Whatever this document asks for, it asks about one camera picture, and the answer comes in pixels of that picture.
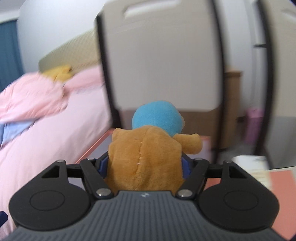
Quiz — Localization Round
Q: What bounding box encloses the orange and blue plush toy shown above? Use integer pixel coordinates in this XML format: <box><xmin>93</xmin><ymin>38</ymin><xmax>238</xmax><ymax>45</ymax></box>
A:
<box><xmin>104</xmin><ymin>100</ymin><xmax>203</xmax><ymax>194</ymax></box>

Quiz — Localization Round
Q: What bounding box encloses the pink Josiny box lid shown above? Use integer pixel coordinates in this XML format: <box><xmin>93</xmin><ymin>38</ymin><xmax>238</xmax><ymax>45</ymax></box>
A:
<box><xmin>198</xmin><ymin>163</ymin><xmax>295</xmax><ymax>240</ymax></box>

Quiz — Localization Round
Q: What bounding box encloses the open pink cardboard box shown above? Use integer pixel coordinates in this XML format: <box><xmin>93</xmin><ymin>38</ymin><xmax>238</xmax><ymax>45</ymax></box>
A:
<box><xmin>76</xmin><ymin>129</ymin><xmax>212</xmax><ymax>163</ymax></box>

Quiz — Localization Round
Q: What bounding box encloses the wooden drawer cabinet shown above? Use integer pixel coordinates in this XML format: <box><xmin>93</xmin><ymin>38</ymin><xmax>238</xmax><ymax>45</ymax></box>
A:
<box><xmin>120</xmin><ymin>70</ymin><xmax>242</xmax><ymax>149</ymax></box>

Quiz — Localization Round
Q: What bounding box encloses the bed with pink bedding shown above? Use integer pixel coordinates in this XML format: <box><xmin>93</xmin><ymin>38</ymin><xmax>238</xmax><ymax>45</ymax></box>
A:
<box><xmin>0</xmin><ymin>67</ymin><xmax>117</xmax><ymax>235</ymax></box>

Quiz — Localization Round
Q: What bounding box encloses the pink gift box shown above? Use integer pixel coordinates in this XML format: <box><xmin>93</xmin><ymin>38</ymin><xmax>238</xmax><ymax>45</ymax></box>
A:
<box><xmin>244</xmin><ymin>108</ymin><xmax>264</xmax><ymax>145</ymax></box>

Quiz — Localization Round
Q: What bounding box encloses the yellow plush on bed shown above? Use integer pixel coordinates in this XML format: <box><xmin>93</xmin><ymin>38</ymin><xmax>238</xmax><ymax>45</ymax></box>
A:
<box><xmin>42</xmin><ymin>65</ymin><xmax>74</xmax><ymax>82</ymax></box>

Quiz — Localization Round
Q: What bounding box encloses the beige quilted headboard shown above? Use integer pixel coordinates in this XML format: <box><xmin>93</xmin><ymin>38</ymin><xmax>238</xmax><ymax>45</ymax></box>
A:
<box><xmin>39</xmin><ymin>30</ymin><xmax>100</xmax><ymax>74</ymax></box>

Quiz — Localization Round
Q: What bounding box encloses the left beige folding chair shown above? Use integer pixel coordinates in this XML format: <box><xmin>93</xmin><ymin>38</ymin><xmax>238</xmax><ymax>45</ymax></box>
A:
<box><xmin>96</xmin><ymin>1</ymin><xmax>226</xmax><ymax>148</ymax></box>

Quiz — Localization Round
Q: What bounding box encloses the beige folding chair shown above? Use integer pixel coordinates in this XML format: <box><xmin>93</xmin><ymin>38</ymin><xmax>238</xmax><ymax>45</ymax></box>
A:
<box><xmin>255</xmin><ymin>1</ymin><xmax>295</xmax><ymax>169</ymax></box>
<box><xmin>96</xmin><ymin>1</ymin><xmax>226</xmax><ymax>148</ymax></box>

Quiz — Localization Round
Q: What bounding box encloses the right beige folding chair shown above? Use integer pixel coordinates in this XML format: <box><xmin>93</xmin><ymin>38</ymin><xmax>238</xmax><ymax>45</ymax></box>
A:
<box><xmin>255</xmin><ymin>1</ymin><xmax>295</xmax><ymax>169</ymax></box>

